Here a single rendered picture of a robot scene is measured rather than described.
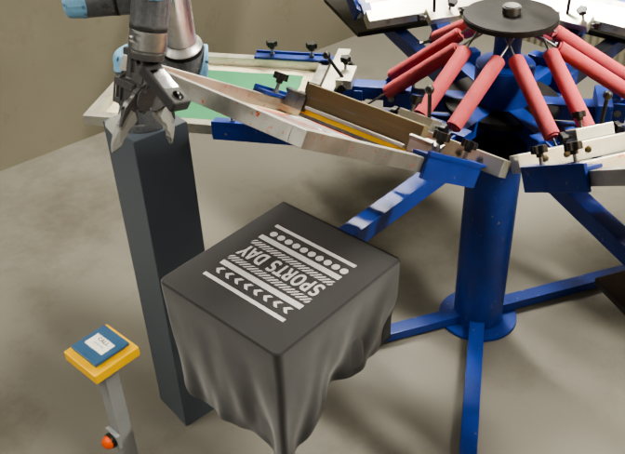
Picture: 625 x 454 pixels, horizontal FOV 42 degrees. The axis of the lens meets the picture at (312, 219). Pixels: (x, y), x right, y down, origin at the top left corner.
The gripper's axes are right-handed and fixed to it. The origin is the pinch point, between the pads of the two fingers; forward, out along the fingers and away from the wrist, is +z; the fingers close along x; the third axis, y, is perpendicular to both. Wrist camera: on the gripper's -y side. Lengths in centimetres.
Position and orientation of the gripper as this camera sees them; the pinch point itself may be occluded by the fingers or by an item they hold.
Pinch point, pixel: (144, 150)
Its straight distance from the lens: 170.9
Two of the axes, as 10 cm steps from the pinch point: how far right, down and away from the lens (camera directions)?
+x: -6.5, 1.9, -7.4
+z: -1.6, 9.1, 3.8
